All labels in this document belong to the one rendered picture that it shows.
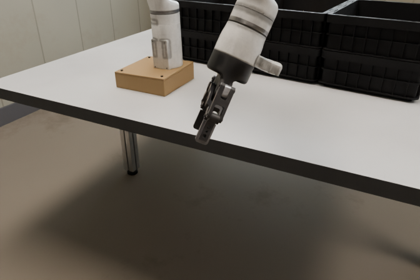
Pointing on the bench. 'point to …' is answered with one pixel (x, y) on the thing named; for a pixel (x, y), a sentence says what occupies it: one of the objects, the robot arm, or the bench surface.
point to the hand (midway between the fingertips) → (200, 132)
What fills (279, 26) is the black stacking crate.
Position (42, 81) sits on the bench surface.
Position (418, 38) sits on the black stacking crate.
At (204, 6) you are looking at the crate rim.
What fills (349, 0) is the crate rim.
